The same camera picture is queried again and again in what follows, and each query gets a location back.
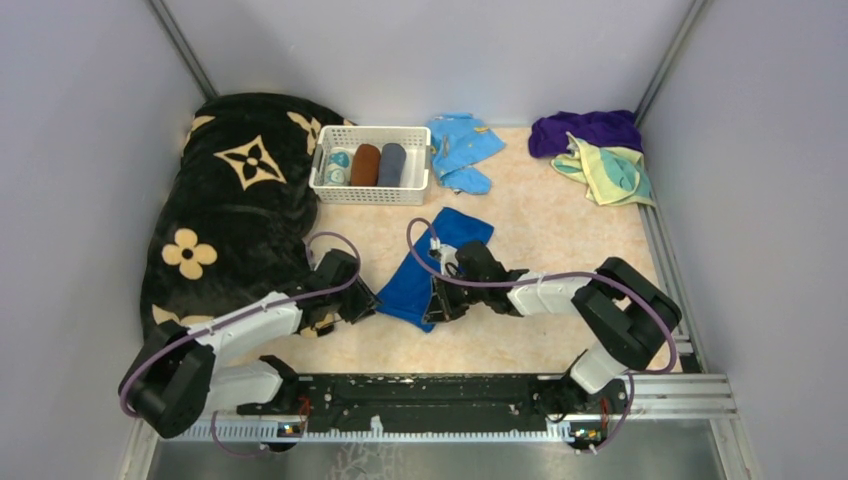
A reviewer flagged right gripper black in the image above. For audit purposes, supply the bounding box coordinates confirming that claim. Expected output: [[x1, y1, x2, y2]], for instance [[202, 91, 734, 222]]
[[422, 269, 488, 324]]

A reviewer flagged royal blue towel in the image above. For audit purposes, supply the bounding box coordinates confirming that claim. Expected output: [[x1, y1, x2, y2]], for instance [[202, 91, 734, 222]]
[[375, 207, 496, 334]]

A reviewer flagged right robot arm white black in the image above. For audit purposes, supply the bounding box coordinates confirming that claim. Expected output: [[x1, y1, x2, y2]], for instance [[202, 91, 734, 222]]
[[423, 240, 682, 412]]

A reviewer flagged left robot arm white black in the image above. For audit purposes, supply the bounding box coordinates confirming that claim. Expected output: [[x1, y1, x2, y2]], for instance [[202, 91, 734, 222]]
[[119, 249, 379, 438]]

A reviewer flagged brown rolled towel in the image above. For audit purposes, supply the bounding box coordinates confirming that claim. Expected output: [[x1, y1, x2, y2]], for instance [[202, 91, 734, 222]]
[[351, 144, 381, 187]]

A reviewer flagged white blue patterned rolled towel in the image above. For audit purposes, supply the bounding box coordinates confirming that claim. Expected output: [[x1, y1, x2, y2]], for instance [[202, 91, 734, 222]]
[[323, 148, 353, 186]]

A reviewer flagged black floral blanket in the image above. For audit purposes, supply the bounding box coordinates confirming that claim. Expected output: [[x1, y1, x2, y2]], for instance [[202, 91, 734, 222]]
[[139, 93, 345, 334]]

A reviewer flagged grey rolled towel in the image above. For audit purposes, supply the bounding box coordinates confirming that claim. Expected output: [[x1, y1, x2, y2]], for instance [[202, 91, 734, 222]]
[[377, 143, 407, 188]]

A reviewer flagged light blue patterned towel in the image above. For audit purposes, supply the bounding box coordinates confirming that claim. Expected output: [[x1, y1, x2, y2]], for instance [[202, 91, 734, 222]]
[[426, 113, 506, 195]]

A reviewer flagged white plastic basket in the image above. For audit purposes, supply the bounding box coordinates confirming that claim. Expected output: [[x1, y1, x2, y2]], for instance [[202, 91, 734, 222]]
[[309, 125, 432, 206]]

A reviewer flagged purple towel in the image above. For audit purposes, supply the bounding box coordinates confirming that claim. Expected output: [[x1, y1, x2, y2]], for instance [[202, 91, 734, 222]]
[[528, 110, 644, 158]]

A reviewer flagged yellow green towel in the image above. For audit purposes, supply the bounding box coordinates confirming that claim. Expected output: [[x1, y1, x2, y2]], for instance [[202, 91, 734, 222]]
[[550, 133, 655, 207]]

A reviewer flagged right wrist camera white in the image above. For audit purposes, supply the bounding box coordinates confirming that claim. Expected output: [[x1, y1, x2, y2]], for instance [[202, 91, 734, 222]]
[[428, 239, 459, 276]]

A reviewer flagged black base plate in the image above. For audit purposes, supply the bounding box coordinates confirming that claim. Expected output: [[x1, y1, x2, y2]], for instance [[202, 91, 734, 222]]
[[235, 372, 631, 439]]

